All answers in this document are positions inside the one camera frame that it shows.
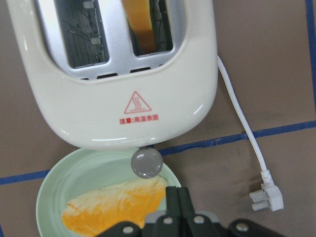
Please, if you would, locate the white toaster power cord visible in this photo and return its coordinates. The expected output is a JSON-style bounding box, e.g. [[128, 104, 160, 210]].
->
[[216, 54, 284, 212]]

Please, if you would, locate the toast slice in toaster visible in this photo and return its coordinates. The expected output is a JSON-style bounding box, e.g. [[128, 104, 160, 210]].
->
[[121, 0, 156, 55]]

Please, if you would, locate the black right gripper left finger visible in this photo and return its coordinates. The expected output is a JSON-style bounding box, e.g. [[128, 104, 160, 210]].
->
[[142, 187, 183, 237]]

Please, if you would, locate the light green plate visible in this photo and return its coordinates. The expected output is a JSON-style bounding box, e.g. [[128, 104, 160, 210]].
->
[[36, 147, 182, 237]]

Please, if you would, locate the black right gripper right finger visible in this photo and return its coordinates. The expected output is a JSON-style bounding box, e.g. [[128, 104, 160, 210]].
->
[[177, 188, 228, 237]]

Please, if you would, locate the white two-slot toaster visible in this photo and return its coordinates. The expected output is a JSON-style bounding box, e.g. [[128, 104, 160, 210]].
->
[[7, 0, 218, 150]]

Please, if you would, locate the triangular yellow bread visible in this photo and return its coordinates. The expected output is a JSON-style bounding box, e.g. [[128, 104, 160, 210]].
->
[[61, 176, 167, 237]]

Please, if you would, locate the grey toaster lever knob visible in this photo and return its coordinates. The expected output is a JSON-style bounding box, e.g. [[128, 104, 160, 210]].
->
[[131, 148, 163, 179]]

